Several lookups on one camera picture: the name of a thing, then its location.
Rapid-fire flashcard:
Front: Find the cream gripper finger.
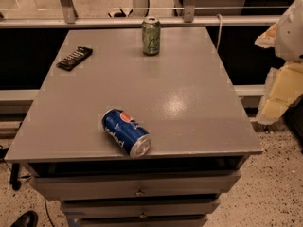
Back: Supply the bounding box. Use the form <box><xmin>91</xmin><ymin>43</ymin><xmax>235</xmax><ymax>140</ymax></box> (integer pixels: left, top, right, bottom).
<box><xmin>255</xmin><ymin>23</ymin><xmax>277</xmax><ymax>48</ymax></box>
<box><xmin>256</xmin><ymin>61</ymin><xmax>303</xmax><ymax>125</ymax></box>

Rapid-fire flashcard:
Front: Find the green soda can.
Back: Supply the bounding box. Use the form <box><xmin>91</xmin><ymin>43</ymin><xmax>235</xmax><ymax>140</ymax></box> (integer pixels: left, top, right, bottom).
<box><xmin>142</xmin><ymin>16</ymin><xmax>161</xmax><ymax>55</ymax></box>

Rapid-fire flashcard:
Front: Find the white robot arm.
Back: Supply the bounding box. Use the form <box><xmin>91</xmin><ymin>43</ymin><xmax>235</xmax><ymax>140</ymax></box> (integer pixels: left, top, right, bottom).
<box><xmin>255</xmin><ymin>0</ymin><xmax>303</xmax><ymax>125</ymax></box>

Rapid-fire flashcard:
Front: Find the blue pepsi can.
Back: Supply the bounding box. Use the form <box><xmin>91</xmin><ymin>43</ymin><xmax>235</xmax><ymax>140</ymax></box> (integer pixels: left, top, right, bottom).
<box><xmin>101</xmin><ymin>109</ymin><xmax>152</xmax><ymax>158</ymax></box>

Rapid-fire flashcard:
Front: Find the black rxbar chocolate bar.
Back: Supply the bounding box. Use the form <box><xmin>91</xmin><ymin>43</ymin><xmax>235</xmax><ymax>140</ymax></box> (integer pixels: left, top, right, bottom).
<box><xmin>56</xmin><ymin>46</ymin><xmax>93</xmax><ymax>71</ymax></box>

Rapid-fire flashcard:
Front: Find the grey metal railing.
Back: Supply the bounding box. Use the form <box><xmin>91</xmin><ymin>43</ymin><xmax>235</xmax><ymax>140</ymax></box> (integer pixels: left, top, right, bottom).
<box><xmin>0</xmin><ymin>0</ymin><xmax>293</xmax><ymax>28</ymax></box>

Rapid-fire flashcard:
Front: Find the grey drawer cabinet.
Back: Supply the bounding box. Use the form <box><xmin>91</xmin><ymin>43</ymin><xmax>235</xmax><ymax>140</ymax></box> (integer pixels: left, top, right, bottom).
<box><xmin>7</xmin><ymin>27</ymin><xmax>262</xmax><ymax>227</ymax></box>

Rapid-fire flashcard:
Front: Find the black shoe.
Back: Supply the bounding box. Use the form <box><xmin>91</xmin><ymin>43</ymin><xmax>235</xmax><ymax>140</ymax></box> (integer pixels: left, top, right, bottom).
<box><xmin>10</xmin><ymin>211</ymin><xmax>38</xmax><ymax>227</ymax></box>

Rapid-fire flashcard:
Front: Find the white cable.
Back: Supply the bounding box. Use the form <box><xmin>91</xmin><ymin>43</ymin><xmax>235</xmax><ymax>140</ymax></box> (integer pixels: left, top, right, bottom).
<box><xmin>215</xmin><ymin>13</ymin><xmax>223</xmax><ymax>53</ymax></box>

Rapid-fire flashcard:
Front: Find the black floor cable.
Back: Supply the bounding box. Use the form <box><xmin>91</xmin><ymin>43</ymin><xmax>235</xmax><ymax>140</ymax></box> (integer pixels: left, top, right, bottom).
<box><xmin>43</xmin><ymin>198</ymin><xmax>55</xmax><ymax>227</ymax></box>

